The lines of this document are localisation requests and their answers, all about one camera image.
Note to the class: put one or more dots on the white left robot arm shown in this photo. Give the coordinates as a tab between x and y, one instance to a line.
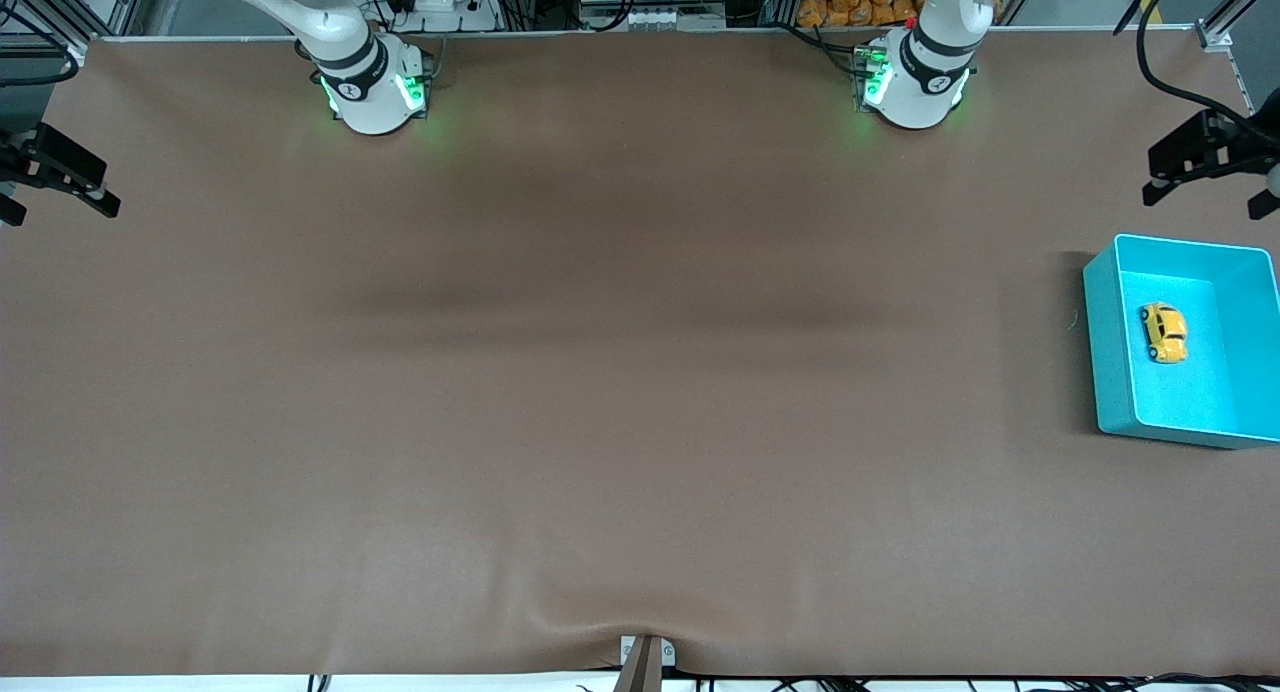
920	82

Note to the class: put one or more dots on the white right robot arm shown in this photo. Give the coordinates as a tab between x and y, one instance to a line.
365	87

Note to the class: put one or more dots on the grey electronics rack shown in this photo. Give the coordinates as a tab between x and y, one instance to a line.
650	2

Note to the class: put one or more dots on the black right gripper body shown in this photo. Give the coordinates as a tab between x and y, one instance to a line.
30	158

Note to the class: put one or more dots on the brown table mat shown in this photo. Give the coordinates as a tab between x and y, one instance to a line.
640	372

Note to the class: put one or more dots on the aluminium frame profile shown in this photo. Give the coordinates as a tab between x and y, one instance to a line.
60	2
1235	12

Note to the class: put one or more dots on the teal plastic box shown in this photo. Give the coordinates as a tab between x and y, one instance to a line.
1120	372

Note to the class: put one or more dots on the metal table edge bracket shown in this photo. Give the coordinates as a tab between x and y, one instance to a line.
645	667

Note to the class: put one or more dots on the white power strip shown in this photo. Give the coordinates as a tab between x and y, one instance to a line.
440	12

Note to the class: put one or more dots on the yellow beetle toy car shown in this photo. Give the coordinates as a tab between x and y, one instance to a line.
1165	332

